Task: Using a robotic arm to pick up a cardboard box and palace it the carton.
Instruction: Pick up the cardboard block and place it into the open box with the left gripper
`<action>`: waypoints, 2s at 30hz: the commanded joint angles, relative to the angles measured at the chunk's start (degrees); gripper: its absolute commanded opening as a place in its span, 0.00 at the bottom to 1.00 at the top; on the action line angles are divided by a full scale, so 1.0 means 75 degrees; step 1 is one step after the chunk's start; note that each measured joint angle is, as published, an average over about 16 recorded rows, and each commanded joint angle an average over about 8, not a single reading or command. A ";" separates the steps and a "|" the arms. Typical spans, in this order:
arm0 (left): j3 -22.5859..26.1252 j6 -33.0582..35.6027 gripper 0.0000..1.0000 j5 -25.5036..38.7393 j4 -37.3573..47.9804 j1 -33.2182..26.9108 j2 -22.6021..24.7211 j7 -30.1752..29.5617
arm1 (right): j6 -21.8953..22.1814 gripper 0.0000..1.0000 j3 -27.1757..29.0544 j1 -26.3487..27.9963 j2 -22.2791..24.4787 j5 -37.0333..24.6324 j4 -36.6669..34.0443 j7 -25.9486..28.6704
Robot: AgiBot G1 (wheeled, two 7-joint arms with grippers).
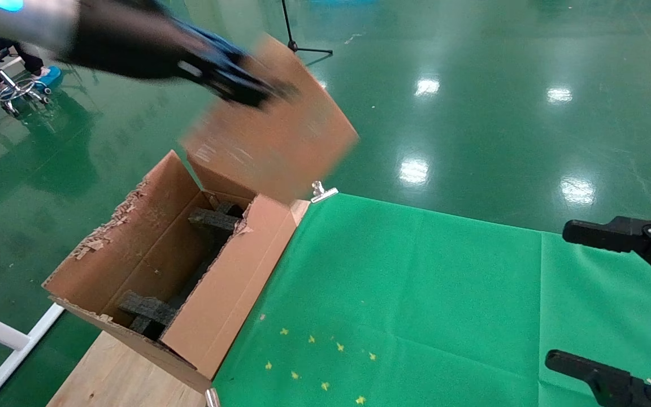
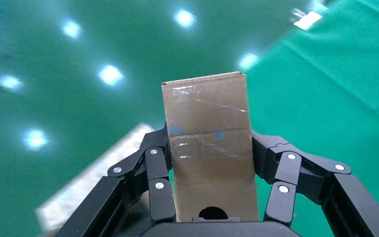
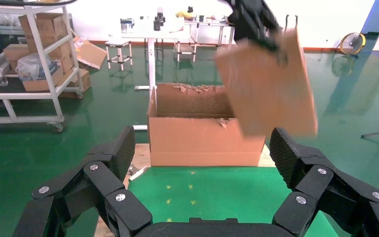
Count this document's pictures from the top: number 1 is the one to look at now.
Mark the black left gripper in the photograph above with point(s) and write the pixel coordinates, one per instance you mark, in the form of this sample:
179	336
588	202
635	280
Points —
127	39

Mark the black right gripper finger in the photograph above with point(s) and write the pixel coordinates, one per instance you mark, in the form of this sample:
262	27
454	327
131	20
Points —
636	234
613	384

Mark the cardboard sheet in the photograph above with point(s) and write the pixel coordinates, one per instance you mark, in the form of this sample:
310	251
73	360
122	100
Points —
280	141

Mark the large open cardboard carton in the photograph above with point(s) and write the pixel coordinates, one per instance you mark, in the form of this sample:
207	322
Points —
229	282

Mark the black floor tripod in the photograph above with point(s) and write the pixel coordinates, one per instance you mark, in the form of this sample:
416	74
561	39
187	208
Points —
297	45

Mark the black foam block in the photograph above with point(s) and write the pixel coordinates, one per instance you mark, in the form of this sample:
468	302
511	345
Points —
147	314
212	219

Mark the green cloth mat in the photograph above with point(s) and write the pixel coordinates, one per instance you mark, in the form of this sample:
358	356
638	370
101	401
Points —
444	311

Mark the black swivel stool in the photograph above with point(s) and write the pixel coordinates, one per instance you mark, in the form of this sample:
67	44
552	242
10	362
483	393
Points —
12	90

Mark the white metal pipe frame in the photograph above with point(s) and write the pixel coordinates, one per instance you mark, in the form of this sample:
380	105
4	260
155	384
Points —
3	336

